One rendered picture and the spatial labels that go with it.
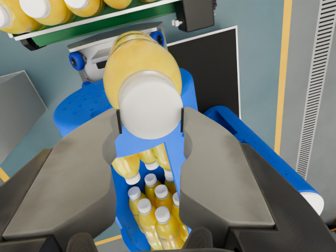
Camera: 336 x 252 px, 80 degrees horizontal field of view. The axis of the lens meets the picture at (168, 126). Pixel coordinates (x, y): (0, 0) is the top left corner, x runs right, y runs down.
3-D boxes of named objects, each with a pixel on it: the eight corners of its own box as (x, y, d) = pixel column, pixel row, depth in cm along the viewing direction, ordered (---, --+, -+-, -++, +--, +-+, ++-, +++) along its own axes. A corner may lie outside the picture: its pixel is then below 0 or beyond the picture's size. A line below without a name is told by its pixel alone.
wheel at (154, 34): (151, 52, 50) (158, 52, 49) (146, 33, 48) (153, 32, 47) (160, 47, 53) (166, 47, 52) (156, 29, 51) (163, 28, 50)
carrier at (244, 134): (234, 103, 157) (199, 107, 154) (332, 185, 82) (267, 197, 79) (230, 134, 172) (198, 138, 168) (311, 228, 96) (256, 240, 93)
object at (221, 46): (191, 188, 217) (195, 199, 204) (156, 42, 141) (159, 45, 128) (236, 174, 219) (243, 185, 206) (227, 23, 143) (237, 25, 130)
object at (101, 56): (101, 59, 53) (94, 71, 43) (97, 50, 52) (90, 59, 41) (138, 50, 54) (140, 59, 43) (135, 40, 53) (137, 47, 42)
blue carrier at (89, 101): (155, 251, 99) (157, 331, 74) (78, 81, 54) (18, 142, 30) (213, 240, 97) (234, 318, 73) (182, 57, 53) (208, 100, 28)
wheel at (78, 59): (80, 72, 48) (88, 69, 50) (72, 52, 46) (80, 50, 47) (72, 71, 51) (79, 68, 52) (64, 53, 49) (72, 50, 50)
